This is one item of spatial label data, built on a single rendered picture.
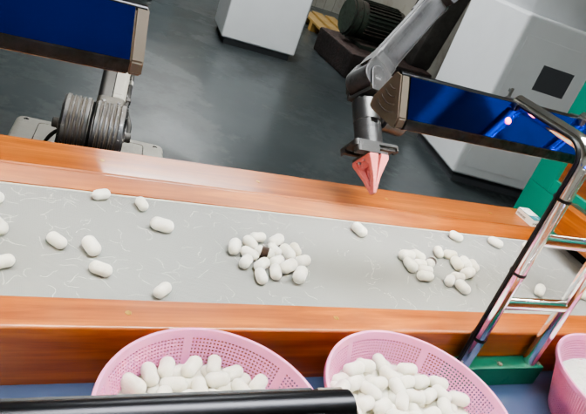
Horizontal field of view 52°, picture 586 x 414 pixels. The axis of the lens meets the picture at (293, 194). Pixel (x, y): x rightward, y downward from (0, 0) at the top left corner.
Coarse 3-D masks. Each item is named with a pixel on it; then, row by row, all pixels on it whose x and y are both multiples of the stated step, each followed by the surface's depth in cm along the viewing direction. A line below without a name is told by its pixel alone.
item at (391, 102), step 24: (408, 72) 83; (384, 96) 86; (408, 96) 83; (432, 96) 85; (456, 96) 87; (480, 96) 89; (408, 120) 83; (432, 120) 85; (456, 120) 87; (480, 120) 89; (504, 120) 91; (528, 120) 94; (576, 120) 99; (480, 144) 90; (504, 144) 92; (528, 144) 93; (552, 144) 96
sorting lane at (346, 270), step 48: (48, 192) 96; (0, 240) 82; (144, 240) 93; (192, 240) 98; (240, 240) 103; (288, 240) 108; (336, 240) 114; (384, 240) 121; (432, 240) 128; (480, 240) 137; (0, 288) 74; (48, 288) 77; (96, 288) 80; (144, 288) 83; (192, 288) 87; (240, 288) 90; (288, 288) 95; (336, 288) 99; (384, 288) 104; (432, 288) 110; (480, 288) 116; (528, 288) 123
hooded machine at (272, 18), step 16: (224, 0) 529; (240, 0) 501; (256, 0) 504; (272, 0) 507; (288, 0) 510; (304, 0) 513; (224, 16) 515; (240, 16) 508; (256, 16) 511; (272, 16) 514; (288, 16) 517; (304, 16) 520; (224, 32) 512; (240, 32) 515; (256, 32) 518; (272, 32) 521; (288, 32) 524; (256, 48) 529; (272, 48) 528; (288, 48) 531
